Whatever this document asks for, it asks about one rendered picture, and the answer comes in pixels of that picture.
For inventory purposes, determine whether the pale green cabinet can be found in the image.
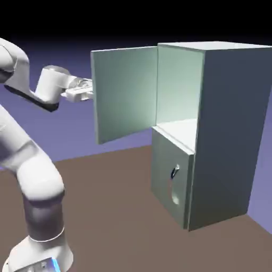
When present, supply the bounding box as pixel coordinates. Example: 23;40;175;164
150;41;272;232

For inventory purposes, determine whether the pale green closed cabinet door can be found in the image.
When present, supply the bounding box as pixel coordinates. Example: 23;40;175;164
150;127;195;231

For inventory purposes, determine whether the pale green cabinet door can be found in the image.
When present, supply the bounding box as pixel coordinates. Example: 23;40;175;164
150;127;195;231
90;46;158;146

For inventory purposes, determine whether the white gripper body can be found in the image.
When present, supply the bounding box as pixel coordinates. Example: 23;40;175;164
61;86;94;102

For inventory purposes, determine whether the curved silver door handle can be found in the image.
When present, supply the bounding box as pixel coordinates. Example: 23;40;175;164
169;164;181;206

